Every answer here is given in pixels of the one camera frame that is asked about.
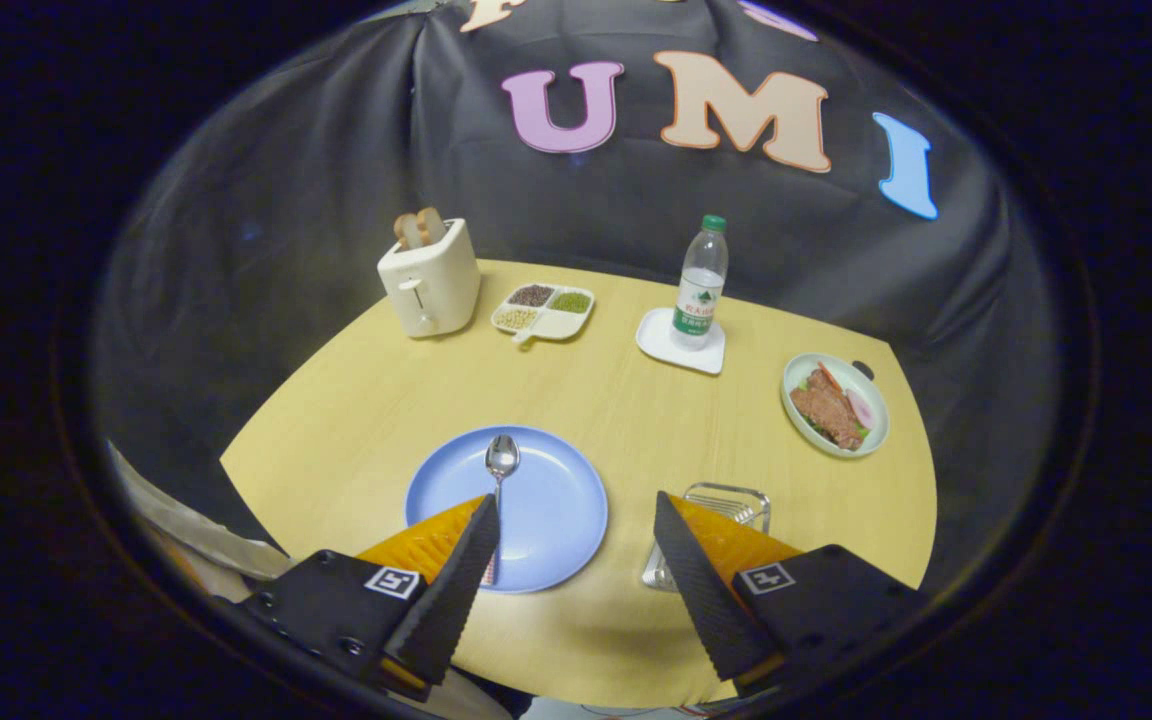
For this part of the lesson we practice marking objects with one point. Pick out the clear plastic water bottle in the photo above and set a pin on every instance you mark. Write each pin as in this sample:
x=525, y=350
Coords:
x=701, y=290

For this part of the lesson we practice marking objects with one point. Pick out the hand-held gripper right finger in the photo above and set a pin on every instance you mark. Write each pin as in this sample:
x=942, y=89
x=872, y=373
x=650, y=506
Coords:
x=701, y=590

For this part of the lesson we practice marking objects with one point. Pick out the blue round plate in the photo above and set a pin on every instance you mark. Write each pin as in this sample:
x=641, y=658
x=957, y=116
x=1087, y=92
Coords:
x=556, y=510

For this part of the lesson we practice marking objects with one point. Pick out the white divided dish of grains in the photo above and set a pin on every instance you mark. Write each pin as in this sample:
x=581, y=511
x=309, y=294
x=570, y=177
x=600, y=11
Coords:
x=556, y=325

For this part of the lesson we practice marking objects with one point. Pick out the white square coaster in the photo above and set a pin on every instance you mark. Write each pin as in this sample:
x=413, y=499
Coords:
x=656, y=340

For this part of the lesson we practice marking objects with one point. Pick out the pale green oval dish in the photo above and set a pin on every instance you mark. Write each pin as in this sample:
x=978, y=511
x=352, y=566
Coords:
x=796, y=405

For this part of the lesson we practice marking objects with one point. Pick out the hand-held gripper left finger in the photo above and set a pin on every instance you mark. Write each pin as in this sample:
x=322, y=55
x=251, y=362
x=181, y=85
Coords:
x=451, y=590

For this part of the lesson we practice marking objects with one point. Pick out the pink ham slice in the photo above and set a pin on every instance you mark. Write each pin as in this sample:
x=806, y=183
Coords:
x=861, y=408

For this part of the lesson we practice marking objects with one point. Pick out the toast bread slice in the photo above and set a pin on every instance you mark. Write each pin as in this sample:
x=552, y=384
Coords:
x=406, y=230
x=432, y=225

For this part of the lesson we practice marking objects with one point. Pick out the cream white toaster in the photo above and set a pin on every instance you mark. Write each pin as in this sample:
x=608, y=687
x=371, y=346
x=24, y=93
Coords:
x=446, y=290

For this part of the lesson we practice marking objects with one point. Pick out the brown cooked meat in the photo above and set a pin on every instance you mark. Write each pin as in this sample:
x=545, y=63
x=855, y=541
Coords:
x=826, y=410

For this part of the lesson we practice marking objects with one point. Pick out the black round table grommet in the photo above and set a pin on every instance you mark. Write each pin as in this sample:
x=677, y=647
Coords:
x=863, y=370

